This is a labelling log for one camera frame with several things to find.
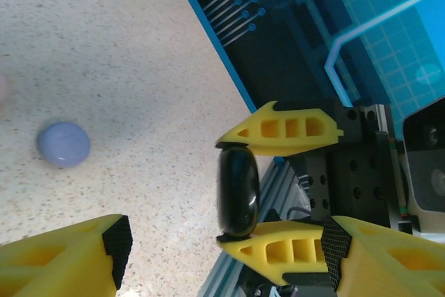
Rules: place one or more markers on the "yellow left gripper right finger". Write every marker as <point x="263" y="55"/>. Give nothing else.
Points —
<point x="382" y="265"/>

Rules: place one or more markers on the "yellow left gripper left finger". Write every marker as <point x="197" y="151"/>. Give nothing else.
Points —
<point x="52" y="269"/>

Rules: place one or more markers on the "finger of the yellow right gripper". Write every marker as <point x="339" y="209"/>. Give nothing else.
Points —
<point x="295" y="145"/>
<point x="306" y="232"/>

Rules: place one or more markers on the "black round cap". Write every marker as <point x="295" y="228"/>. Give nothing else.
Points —
<point x="238" y="189"/>

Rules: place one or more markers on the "purple earbud charging case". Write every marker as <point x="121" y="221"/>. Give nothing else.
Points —
<point x="64" y="144"/>

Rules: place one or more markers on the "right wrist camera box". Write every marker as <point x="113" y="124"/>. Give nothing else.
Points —
<point x="427" y="158"/>

